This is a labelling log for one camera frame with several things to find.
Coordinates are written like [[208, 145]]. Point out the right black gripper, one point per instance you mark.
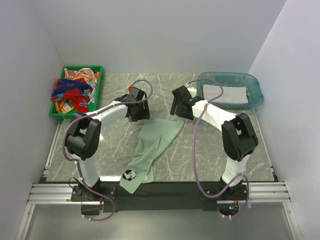
[[177, 112]]

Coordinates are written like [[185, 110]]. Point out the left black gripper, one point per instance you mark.
[[145, 114]]

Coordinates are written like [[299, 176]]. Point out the green panda towel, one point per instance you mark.
[[154, 138]]

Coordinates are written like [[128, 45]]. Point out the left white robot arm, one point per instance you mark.
[[82, 137]]

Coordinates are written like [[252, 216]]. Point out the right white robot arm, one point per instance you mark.
[[238, 135]]

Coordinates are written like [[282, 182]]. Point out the green plastic bin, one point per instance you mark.
[[93, 98]]

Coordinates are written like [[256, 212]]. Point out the blue translucent plastic tub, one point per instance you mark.
[[232, 79]]

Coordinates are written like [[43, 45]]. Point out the folded white towel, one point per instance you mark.
[[231, 95]]

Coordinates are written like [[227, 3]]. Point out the red blue patterned cloth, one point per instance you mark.
[[77, 91]]

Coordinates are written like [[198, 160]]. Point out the orange yellow cloth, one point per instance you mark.
[[64, 106]]

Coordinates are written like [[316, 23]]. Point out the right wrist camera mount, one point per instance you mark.
[[191, 90]]

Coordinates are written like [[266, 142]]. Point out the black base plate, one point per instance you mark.
[[157, 196]]

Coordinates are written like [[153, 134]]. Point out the aluminium mounting rail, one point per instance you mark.
[[196, 151]]

